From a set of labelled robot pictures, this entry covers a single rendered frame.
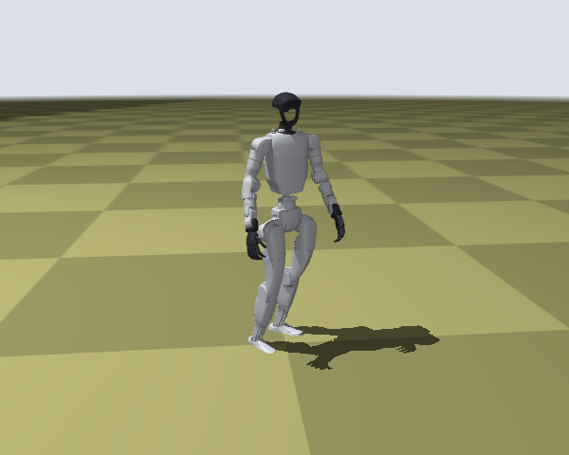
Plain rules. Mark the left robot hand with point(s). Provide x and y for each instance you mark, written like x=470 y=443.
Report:
x=339 y=221

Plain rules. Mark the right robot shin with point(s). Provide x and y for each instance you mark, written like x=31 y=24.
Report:
x=263 y=312

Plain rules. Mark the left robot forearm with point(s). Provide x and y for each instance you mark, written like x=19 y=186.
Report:
x=327 y=194

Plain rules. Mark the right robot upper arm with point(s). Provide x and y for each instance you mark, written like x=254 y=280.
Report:
x=258 y=148

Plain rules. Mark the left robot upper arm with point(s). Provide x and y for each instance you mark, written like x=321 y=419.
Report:
x=318 y=175

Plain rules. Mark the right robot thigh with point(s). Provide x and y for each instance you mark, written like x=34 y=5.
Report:
x=274 y=260

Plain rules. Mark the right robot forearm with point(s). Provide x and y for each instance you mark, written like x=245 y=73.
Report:
x=250 y=208

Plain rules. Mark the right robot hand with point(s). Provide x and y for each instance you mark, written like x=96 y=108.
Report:
x=253 y=241

